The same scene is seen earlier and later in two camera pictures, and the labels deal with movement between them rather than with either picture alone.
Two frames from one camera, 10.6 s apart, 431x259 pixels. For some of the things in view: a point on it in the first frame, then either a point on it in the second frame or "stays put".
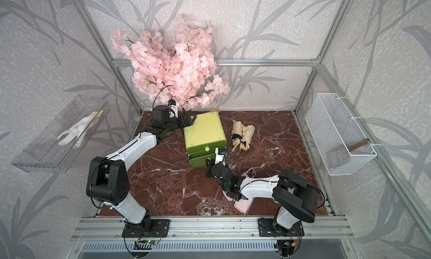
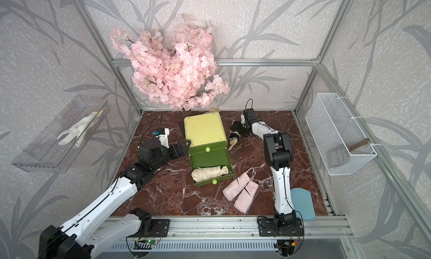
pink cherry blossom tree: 183,70 stays put
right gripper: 210,168 → 235,126
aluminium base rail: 327,228 stays put
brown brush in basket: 341,155 stays put
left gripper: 187,119 → 179,146
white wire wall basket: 342,144 stays put
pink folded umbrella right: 243,205 stays put
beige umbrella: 248,132 → 200,174
